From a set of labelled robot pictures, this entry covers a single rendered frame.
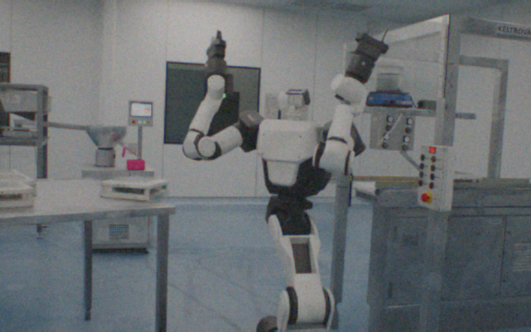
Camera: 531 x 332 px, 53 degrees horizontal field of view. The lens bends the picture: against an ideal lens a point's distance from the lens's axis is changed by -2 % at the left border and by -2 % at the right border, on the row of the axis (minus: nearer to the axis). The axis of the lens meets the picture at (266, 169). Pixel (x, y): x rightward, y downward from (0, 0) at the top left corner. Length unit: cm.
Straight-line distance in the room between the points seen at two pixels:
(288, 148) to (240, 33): 599
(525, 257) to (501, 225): 29
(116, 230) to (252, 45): 402
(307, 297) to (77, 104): 603
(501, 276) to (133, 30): 577
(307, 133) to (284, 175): 19
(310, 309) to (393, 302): 133
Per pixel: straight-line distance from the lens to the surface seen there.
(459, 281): 350
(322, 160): 180
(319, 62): 836
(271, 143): 212
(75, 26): 775
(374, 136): 298
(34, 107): 568
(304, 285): 203
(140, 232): 496
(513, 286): 378
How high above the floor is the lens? 126
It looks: 5 degrees down
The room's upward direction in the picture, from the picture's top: 3 degrees clockwise
